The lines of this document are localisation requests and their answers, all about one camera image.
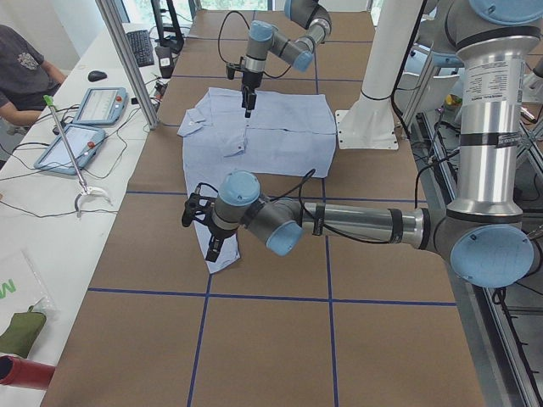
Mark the green fabric pouch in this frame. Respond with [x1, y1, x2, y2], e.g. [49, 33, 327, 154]
[1, 306, 47, 358]

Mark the aluminium frame post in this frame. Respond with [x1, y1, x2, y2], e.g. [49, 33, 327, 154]
[95, 0, 159, 130]

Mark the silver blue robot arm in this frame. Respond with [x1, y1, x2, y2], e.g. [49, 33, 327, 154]
[226, 1, 332, 118]
[182, 1, 542, 288]

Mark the far blue teach pendant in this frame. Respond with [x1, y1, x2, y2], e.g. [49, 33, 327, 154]
[72, 87, 127, 125]

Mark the seated person in grey shirt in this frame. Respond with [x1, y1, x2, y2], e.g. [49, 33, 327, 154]
[1, 25, 66, 127]

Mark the reacher grabber tool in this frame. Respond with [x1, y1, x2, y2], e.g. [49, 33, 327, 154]
[43, 95, 111, 218]

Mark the black keyboard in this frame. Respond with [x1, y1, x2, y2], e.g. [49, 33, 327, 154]
[126, 30, 154, 67]

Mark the red cylinder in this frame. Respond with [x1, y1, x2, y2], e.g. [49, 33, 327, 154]
[1, 355, 55, 390]

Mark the blue teach pendant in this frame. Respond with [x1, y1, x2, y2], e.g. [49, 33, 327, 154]
[72, 87, 127, 125]
[33, 123, 107, 178]

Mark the black computer mouse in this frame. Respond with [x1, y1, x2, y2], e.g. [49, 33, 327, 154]
[87, 70, 108, 82]

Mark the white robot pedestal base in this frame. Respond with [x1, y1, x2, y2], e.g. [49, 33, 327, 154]
[336, 0, 424, 151]

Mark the near blue teach pendant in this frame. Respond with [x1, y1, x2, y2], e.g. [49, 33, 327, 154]
[33, 123, 107, 178]

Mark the blue striped button shirt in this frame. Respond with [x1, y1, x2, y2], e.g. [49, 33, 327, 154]
[176, 86, 337, 276]

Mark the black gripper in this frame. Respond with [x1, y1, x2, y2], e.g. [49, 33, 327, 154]
[226, 59, 266, 118]
[182, 191, 224, 261]

